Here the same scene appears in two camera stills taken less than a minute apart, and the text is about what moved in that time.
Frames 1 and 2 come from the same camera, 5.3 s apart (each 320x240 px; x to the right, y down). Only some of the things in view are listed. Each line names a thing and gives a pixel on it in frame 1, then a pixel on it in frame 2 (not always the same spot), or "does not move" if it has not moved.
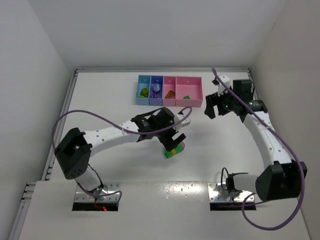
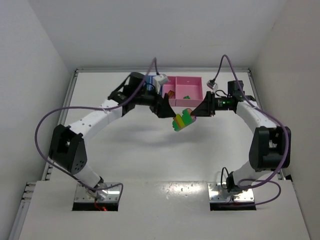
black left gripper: [169, 139] -> [159, 105]
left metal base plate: [81, 195] does not move
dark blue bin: [155, 98] -> [149, 79]
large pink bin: [188, 91] does not move
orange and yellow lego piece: [169, 94] does not move
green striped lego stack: [180, 147] -> [179, 122]
